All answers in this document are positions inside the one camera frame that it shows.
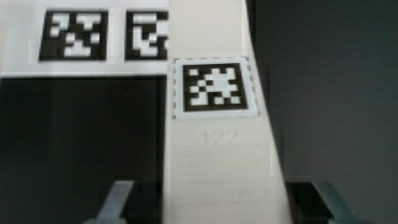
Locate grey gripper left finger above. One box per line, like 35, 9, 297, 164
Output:
82, 180, 136, 224

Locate white fiducial marker sheet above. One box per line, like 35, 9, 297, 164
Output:
0, 0, 170, 78

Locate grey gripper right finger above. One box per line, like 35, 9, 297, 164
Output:
313, 182, 372, 224

